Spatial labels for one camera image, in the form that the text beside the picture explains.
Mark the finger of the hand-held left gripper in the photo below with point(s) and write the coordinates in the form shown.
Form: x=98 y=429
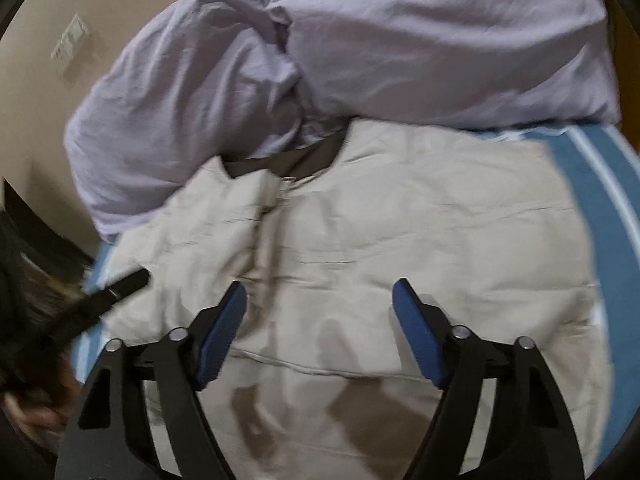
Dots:
x=117 y=287

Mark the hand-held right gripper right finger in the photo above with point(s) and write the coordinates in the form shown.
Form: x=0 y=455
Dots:
x=417 y=330

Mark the dark bedside furniture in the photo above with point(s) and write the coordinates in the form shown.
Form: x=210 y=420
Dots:
x=35 y=210

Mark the white wall switch panel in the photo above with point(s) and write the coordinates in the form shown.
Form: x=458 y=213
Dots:
x=71 y=45

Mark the blue white striped bed sheet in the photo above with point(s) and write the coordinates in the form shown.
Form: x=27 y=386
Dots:
x=592 y=175

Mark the left lavender pillow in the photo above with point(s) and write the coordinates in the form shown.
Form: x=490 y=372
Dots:
x=350 y=45

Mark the beige padded jacket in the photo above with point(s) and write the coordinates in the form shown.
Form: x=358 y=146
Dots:
x=400 y=230

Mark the right lavender pillow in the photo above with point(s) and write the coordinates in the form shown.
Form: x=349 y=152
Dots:
x=626 y=60

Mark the lavender pillow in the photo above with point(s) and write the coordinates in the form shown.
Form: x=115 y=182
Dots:
x=626 y=60
x=350 y=45

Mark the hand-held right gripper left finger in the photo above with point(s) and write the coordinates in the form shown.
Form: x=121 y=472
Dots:
x=222 y=330

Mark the person's left hand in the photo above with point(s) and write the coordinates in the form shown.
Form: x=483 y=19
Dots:
x=37 y=415

